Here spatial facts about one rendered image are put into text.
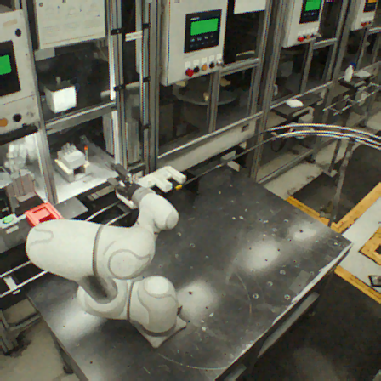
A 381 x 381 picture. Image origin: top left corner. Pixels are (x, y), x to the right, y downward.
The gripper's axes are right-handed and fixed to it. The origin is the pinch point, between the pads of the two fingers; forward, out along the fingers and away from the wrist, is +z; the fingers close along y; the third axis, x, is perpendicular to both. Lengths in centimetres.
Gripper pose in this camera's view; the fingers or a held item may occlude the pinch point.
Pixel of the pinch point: (111, 173)
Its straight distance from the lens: 173.1
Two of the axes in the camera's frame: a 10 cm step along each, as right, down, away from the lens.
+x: -7.3, 3.9, -5.6
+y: 0.5, -7.9, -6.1
